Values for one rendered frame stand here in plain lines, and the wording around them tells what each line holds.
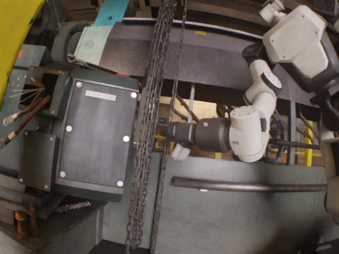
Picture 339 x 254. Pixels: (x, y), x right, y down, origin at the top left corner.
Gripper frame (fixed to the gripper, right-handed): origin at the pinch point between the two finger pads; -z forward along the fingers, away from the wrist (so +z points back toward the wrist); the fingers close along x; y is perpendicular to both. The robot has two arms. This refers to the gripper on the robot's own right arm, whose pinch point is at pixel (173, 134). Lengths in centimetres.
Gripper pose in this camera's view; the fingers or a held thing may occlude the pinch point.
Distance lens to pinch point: 54.9
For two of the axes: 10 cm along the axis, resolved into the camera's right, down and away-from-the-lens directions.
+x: 6.6, 2.0, 7.2
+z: 7.4, -0.1, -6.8
